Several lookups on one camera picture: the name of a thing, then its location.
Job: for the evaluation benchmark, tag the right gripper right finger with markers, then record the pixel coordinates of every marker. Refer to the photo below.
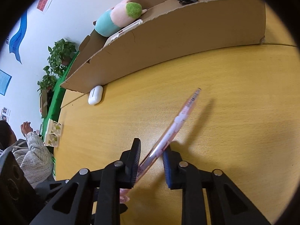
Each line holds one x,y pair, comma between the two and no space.
208,197

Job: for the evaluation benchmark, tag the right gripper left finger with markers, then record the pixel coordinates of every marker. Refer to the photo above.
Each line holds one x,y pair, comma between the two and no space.
89,197

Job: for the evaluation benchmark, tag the pink transparent pen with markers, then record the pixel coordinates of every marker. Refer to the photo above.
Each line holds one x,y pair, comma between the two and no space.
168,136

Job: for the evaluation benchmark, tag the white clear phone case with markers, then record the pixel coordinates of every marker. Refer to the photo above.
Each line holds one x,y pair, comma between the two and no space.
122,31

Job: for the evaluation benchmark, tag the pink blue pig plush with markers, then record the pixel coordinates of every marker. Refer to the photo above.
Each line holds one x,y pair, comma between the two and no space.
121,15

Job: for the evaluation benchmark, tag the seated person grey sweater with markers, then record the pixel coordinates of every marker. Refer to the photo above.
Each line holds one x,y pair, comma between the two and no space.
32,156

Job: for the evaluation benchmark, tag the black cardboard box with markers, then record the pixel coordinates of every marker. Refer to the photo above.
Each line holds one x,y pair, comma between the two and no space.
19,201

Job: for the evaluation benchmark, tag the paper cup with leaves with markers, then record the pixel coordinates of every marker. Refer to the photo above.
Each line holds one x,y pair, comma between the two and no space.
54,127

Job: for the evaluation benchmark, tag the white earbuds case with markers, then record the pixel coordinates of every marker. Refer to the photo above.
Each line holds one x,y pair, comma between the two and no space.
95,95

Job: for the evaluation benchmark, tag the brown cardboard box on cloth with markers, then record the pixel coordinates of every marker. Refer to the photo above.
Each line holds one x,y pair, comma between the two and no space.
43,103

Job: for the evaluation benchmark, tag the small potted green plant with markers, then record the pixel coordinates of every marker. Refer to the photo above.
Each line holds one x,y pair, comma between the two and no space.
47,83

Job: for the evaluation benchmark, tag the large potted green plant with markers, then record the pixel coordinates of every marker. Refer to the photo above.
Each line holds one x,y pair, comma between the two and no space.
60,56

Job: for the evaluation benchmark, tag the brown cardboard box tray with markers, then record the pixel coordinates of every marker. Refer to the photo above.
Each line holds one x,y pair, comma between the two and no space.
169,30

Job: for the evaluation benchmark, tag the blue framed wall poster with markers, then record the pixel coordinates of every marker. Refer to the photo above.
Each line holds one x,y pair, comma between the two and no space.
4,82

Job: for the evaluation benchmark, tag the red wall sign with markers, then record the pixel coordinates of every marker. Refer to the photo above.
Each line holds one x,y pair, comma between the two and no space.
42,4

